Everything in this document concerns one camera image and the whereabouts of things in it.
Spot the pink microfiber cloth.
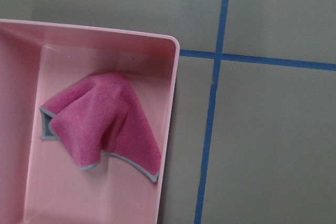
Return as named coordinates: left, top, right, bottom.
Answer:
left=39, top=72, right=161, bottom=183

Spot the pink plastic bin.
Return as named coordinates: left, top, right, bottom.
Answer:
left=1, top=19, right=180, bottom=223

